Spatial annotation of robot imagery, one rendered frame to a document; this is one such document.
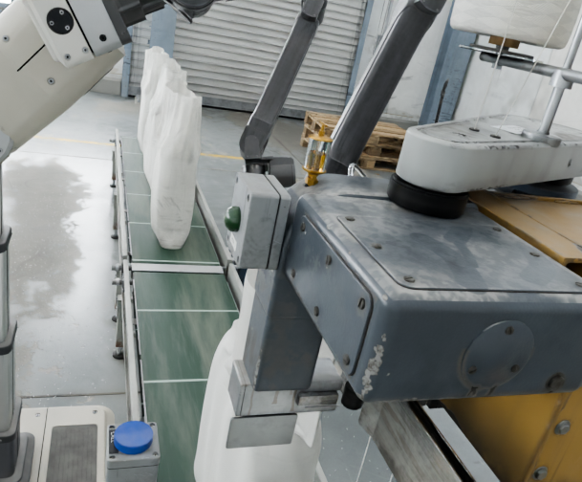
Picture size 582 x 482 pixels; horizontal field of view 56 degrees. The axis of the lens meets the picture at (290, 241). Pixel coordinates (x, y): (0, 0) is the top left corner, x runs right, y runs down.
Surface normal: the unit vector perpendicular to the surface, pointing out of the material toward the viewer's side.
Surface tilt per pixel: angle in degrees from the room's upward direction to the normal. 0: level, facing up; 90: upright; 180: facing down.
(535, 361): 90
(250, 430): 90
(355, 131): 77
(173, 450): 0
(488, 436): 90
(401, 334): 90
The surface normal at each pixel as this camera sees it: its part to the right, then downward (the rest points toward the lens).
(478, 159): 0.65, 0.40
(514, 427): -0.94, -0.05
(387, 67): 0.16, 0.19
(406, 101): 0.29, 0.42
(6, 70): -0.18, 0.72
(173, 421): 0.18, -0.91
